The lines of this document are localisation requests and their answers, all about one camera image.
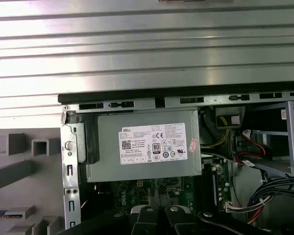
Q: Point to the grey power supply unit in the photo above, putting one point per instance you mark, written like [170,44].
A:
[107,147]

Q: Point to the grey metal disk bay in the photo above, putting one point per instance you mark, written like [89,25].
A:
[290,122]

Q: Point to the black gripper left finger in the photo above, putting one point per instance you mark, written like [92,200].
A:
[144,220]

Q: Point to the grey plastic parts rack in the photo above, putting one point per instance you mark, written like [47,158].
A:
[19,169]

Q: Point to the RAM stick with black chips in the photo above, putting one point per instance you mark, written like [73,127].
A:
[5,214]

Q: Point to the green motherboard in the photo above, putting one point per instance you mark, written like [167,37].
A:
[127,193]

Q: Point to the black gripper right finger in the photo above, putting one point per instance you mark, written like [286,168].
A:
[176,220]

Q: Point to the white four-pin power socket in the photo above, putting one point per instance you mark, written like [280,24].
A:
[139,182]

